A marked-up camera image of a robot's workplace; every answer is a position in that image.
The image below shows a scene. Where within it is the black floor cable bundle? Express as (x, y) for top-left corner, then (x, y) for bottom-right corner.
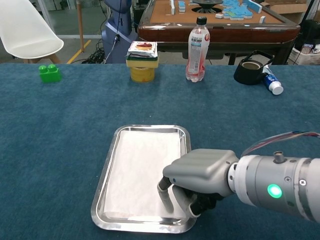
(81, 38), (111, 65)

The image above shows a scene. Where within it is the green toy building block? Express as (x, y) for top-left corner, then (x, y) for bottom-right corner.
(38, 63), (63, 84)

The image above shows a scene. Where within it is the black mahjong table dome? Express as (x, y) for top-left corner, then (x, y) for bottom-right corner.
(189, 0), (224, 14)

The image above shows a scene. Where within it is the blue felt table cover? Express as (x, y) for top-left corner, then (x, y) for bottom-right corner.
(0, 62), (320, 240)

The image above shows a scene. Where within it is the white plastic chair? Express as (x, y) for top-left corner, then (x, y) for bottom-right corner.
(0, 0), (65, 64)

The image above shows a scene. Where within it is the yellow tape roll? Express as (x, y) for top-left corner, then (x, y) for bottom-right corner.
(129, 66), (156, 83)

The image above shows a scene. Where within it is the stainless steel tray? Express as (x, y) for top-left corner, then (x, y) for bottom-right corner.
(90, 123), (199, 235)

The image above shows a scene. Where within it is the blue mahjong tile pile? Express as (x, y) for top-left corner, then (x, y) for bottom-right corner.
(221, 0), (254, 20)

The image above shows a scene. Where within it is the white storage box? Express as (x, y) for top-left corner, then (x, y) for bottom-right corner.
(291, 43), (320, 66)

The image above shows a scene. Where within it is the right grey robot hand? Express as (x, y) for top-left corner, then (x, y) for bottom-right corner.
(156, 148), (240, 217)

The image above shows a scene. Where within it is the right arm wrist cable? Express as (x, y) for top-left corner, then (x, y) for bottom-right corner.
(241, 130), (320, 157)

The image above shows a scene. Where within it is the brown mahjong table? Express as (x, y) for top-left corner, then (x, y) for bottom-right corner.
(137, 0), (301, 66)

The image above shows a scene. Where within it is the cardboard box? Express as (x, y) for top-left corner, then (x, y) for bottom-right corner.
(264, 0), (310, 22)

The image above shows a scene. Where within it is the pink drink bottle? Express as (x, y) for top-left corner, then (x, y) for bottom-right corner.
(185, 16), (211, 84)

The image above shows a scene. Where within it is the blue mahjong tile row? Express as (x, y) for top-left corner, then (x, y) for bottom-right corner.
(243, 0), (263, 13)

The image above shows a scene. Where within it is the white paper sheet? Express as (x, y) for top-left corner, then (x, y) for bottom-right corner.
(103, 130), (191, 218)

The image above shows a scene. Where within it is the blue white toothpaste tube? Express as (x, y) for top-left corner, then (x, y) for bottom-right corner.
(261, 64), (285, 96)

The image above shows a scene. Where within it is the yellow green sponge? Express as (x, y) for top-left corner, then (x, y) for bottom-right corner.
(125, 55), (160, 69)

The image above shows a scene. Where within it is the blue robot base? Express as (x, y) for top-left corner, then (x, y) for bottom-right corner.
(100, 0), (140, 64)

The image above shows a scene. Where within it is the black tape roll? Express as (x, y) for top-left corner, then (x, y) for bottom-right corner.
(233, 60), (266, 86)

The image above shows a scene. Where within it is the wooden pole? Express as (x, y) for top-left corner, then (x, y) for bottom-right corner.
(76, 0), (85, 53)

